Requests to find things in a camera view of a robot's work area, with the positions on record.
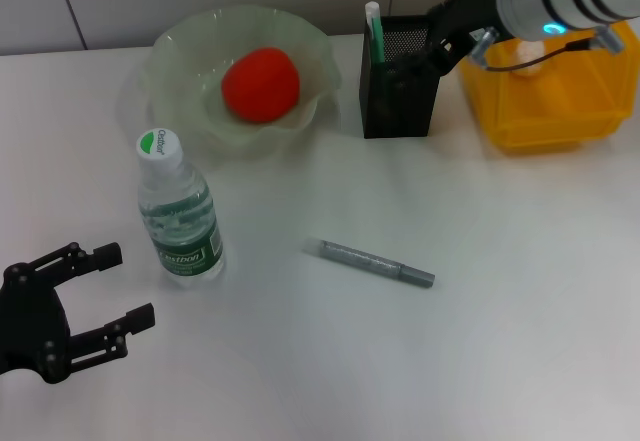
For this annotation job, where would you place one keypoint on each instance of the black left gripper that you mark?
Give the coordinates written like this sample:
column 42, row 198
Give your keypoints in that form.
column 32, row 326

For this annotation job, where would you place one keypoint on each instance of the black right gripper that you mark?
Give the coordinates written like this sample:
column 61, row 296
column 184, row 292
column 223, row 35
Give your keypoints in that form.
column 465, row 21

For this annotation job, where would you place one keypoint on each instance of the mint green pen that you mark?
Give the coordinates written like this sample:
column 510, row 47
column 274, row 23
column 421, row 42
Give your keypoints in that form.
column 376, row 36

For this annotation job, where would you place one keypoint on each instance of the clear green-label water bottle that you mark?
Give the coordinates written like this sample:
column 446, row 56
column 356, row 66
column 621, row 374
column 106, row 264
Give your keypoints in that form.
column 180, row 241

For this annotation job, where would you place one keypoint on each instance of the white paper ball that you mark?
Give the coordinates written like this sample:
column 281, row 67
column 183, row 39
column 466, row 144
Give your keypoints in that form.
column 530, row 63

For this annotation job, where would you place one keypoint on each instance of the orange knitted toy fruit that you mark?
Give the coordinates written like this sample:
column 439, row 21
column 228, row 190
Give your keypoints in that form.
column 260, row 86

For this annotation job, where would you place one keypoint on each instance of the black mesh pen holder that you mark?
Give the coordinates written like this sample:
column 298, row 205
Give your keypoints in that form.
column 395, row 106

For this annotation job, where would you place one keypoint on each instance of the grey marker pen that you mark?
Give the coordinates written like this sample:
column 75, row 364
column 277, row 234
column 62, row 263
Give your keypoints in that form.
column 370, row 262

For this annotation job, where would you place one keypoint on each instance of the translucent wavy glass fruit plate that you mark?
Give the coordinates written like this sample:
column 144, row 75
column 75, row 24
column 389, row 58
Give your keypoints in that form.
column 190, row 61

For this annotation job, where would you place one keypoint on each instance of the yellow plastic bin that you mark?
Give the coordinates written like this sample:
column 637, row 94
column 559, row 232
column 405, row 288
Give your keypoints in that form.
column 550, row 121

